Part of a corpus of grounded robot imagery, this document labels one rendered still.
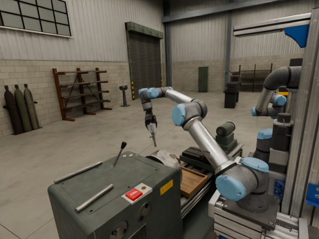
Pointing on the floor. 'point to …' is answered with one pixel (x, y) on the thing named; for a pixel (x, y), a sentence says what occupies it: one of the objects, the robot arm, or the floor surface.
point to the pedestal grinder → (124, 95)
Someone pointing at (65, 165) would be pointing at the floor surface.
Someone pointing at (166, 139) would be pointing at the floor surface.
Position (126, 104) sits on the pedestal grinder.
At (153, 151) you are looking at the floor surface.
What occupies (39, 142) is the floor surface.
